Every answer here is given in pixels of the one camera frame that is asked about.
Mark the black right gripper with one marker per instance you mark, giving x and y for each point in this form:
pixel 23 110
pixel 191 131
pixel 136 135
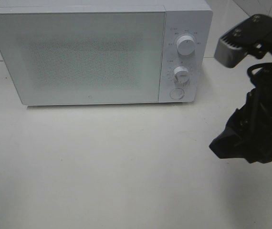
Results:
pixel 248 132

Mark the round microwave door button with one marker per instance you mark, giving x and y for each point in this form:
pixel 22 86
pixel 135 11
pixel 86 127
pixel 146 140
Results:
pixel 177 93

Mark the white microwave knob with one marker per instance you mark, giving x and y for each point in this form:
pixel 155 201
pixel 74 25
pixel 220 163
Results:
pixel 181 74
pixel 185 45

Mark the white microwave door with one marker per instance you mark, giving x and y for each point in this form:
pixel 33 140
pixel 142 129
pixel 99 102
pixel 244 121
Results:
pixel 83 58

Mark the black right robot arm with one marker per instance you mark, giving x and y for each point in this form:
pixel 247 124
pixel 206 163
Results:
pixel 248 131

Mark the white microwave oven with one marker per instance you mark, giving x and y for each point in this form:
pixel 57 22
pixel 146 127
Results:
pixel 192 17

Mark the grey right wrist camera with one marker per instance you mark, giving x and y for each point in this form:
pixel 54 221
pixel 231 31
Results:
pixel 244 39

